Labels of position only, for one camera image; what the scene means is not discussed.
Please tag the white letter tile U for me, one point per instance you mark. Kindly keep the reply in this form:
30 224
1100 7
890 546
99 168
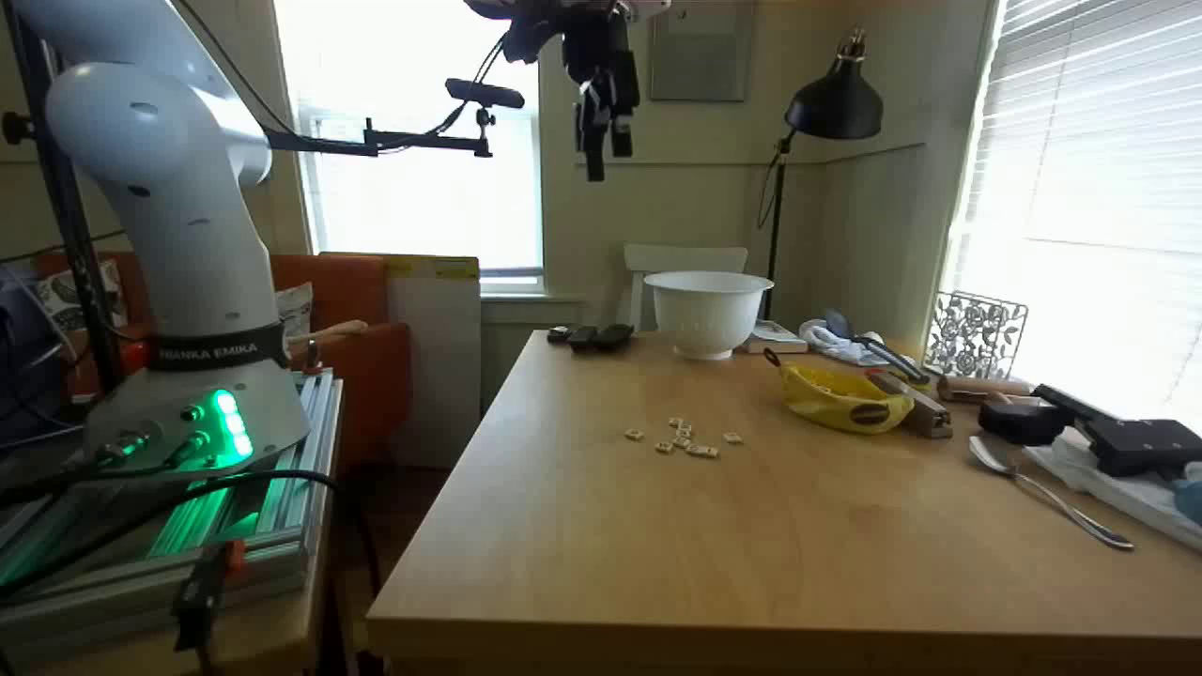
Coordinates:
683 446

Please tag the metal spoon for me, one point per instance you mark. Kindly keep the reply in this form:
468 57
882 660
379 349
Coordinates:
988 451

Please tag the black desk lamp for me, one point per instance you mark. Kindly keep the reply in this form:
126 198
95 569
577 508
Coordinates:
836 109

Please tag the white plastic bowl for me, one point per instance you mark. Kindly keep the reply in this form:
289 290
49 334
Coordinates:
707 312

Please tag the printed magazine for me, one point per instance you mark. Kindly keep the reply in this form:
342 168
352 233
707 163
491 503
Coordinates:
89 295

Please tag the white cloth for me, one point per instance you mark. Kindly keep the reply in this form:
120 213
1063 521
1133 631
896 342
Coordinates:
831 338

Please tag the white window blinds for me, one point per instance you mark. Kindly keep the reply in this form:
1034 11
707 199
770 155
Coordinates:
1092 163

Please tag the grey wall panel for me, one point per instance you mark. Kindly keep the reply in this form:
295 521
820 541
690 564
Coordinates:
698 51

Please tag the white letter tile R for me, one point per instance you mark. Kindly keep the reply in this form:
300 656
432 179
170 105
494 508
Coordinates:
631 433

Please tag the dark bag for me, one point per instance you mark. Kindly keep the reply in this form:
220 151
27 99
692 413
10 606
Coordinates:
30 363

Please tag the white letter tile F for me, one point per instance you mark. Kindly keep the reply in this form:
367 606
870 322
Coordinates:
733 438

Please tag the large black remote control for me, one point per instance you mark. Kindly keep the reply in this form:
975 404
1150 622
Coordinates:
603 338

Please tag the white lattice cube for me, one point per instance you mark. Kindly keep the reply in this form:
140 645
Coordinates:
976 338

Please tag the small blue object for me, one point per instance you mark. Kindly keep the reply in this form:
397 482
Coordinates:
1189 496

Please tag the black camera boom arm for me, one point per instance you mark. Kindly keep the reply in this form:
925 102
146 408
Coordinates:
375 135

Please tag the white letter tile C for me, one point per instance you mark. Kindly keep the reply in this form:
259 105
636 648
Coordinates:
698 451

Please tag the black round case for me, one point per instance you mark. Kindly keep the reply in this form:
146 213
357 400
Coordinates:
1019 420

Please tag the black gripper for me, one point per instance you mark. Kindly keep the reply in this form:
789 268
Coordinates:
603 51

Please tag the black stand pole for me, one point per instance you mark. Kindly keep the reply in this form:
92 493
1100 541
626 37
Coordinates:
70 213

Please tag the white flat tray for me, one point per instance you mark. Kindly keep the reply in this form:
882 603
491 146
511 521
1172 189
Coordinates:
1128 493

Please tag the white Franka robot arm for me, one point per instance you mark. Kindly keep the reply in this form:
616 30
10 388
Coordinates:
188 213

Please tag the white foam board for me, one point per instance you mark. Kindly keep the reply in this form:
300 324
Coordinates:
432 363

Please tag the white letter tile I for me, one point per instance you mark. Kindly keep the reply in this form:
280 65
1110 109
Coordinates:
713 451

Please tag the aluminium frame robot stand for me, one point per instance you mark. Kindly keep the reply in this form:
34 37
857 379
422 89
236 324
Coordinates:
126 564

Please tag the orange box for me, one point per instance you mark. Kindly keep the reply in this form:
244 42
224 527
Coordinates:
360 388

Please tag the black external camera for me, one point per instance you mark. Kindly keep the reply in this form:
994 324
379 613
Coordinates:
487 92

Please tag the white letter tile A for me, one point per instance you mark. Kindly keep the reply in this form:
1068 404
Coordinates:
677 420

